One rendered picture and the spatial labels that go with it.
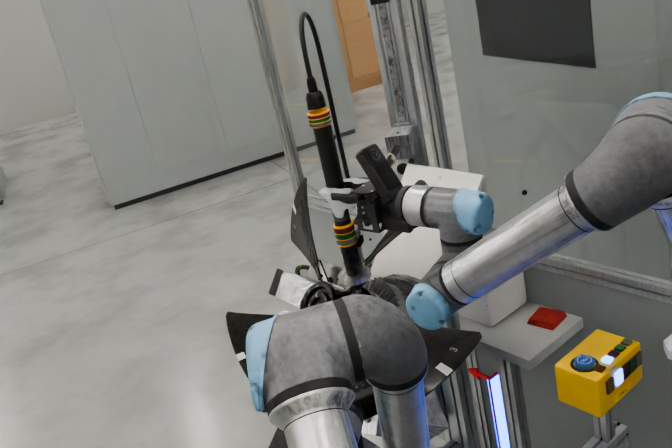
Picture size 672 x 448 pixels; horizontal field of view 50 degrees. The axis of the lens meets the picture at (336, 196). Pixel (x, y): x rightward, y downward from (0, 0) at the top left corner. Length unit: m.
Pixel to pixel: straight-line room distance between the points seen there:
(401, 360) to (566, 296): 1.21
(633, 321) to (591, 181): 1.10
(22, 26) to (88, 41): 6.68
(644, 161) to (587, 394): 0.67
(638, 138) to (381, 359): 0.44
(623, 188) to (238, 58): 6.15
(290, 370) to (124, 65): 5.98
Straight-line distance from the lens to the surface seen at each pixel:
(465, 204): 1.22
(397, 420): 1.10
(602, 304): 2.09
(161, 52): 6.82
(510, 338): 2.04
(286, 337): 0.94
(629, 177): 0.99
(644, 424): 2.25
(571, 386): 1.56
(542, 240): 1.05
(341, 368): 0.95
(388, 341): 0.96
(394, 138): 1.98
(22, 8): 13.38
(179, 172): 7.01
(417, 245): 1.81
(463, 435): 2.12
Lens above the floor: 1.97
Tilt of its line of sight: 20 degrees down
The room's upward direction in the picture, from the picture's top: 13 degrees counter-clockwise
